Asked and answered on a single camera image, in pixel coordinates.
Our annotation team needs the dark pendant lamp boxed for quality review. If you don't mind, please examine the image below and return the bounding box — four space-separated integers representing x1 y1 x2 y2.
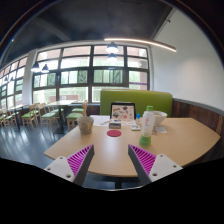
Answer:
106 42 118 53
31 62 40 72

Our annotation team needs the white paper sheet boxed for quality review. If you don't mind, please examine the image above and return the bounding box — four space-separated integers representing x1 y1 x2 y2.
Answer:
91 115 110 126

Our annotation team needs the long linear ceiling light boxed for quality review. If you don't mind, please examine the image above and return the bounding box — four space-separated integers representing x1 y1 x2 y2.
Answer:
104 37 177 52

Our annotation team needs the white bowl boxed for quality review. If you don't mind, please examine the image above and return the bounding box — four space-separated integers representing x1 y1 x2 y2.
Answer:
154 111 167 126

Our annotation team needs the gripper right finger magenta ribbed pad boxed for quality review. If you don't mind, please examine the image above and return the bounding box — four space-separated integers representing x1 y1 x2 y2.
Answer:
128 144 182 185

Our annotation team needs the red round coaster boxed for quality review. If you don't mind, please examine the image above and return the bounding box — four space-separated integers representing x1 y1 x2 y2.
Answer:
107 130 122 137

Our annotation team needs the beige cup with wooden utensils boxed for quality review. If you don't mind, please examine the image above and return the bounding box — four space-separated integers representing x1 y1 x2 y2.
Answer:
77 102 94 134

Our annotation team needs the wooden chair with green seat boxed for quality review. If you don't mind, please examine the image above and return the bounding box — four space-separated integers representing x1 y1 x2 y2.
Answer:
38 103 59 132
22 104 38 128

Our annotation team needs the wooden chair far left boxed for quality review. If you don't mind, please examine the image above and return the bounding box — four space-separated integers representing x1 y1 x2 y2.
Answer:
0 108 16 128

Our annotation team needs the green upholstered bench backrest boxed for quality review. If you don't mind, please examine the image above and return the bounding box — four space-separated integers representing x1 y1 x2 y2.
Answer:
100 89 173 117

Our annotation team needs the small bottle with blue cap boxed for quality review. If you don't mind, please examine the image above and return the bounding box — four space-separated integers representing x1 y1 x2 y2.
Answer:
136 113 140 125

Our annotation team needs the background wooden dining table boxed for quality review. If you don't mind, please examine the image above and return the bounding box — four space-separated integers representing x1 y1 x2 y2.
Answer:
48 100 75 134

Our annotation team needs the wooden stool with green seat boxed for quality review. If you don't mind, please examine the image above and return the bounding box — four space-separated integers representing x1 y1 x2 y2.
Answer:
66 113 82 131

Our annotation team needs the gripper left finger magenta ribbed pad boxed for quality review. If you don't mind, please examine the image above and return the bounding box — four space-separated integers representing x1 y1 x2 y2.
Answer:
45 144 95 186

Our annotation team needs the clear bottle with green cap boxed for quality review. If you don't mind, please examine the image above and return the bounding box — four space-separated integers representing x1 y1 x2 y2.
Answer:
140 106 155 146

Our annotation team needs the laptop with stickers on lid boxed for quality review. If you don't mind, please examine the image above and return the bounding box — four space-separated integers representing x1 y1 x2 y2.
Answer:
110 102 136 122

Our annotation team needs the small dark box stack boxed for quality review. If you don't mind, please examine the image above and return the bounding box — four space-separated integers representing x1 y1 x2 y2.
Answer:
109 122 121 129

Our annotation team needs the dark pendant lamp centre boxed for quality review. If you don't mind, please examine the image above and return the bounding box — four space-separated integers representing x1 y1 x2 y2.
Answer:
106 42 118 53

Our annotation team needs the dark pendant lamp left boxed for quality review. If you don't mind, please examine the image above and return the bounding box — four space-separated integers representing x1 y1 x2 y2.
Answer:
31 62 40 72

